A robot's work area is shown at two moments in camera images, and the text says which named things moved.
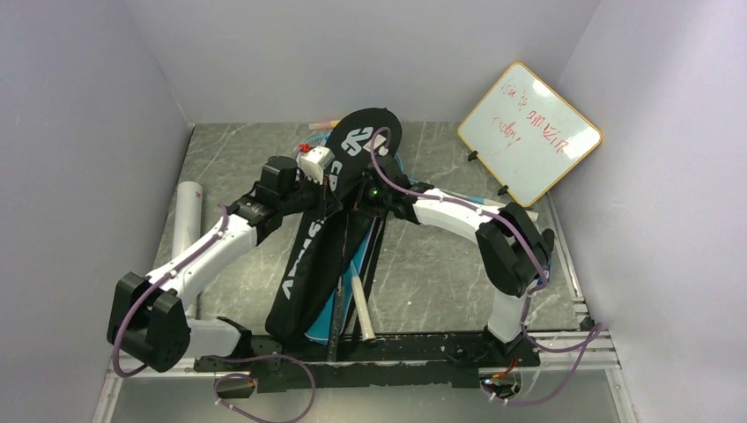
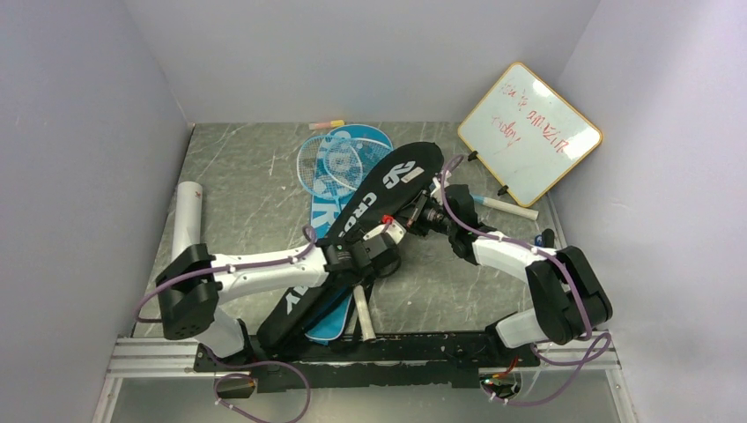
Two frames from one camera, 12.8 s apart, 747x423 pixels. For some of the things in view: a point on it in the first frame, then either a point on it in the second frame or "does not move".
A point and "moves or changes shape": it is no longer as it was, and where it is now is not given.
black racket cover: (358, 139) moves or changes shape
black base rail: (430, 362) does not move
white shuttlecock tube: (187, 224) does not move
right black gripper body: (371, 198) to (427, 215)
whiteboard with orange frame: (527, 134) does not move
